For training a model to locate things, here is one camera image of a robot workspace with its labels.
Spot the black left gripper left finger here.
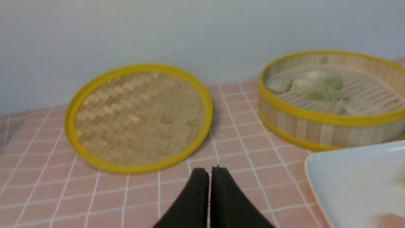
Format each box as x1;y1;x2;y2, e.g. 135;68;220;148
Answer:
153;168;209;228

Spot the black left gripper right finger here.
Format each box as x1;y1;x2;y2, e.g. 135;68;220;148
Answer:
211;167;274;228

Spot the orange dumpling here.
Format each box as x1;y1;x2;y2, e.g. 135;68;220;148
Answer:
371;213;405;228

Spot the green dumpling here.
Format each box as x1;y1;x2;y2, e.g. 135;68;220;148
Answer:
323;74;343;90
305;88;330;101

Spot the white square plate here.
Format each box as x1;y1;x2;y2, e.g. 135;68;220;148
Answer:
305;140;405;228

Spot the yellow rimmed bamboo steamer lid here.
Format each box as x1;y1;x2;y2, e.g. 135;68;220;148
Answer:
64;64;213;175

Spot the white dumpling in steamer left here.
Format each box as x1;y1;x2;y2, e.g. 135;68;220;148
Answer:
265;78;292;94

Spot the yellow rimmed bamboo steamer basket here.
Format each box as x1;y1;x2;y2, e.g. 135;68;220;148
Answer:
258;50;404;151

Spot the pink checkered tablecloth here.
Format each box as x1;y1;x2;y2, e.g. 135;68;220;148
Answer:
1;82;325;228

